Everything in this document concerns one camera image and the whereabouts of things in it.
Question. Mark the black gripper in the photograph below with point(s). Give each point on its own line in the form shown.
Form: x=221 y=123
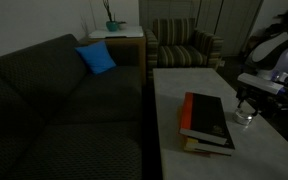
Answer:
x=257 y=98

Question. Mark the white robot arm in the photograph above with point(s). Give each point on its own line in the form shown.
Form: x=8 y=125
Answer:
x=270 y=59

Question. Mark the silver candle tin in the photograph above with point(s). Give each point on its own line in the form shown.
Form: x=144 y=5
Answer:
x=242 y=117

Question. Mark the black book with orange spine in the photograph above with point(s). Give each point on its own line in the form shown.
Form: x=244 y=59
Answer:
x=203 y=118

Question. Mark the grey coffee table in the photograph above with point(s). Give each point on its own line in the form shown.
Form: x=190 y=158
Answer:
x=261 y=153

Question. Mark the middle black book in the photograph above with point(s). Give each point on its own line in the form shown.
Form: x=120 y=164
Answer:
x=195 y=144

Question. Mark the striped armchair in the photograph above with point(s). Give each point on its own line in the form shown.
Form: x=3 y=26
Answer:
x=177 y=43

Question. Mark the wooden side table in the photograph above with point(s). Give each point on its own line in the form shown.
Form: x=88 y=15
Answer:
x=129 y=51

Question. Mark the small white plant pot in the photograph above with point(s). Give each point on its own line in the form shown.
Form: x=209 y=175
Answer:
x=122 y=25

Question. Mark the teal plant pot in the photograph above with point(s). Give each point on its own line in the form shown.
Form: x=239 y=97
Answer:
x=112 y=26

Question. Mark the blue cushion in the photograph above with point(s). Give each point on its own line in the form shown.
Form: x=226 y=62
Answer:
x=96 y=57

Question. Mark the dark grey fabric sofa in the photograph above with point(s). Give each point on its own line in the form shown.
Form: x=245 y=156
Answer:
x=60 y=121

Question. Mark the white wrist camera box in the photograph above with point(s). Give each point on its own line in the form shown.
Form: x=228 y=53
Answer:
x=265 y=85

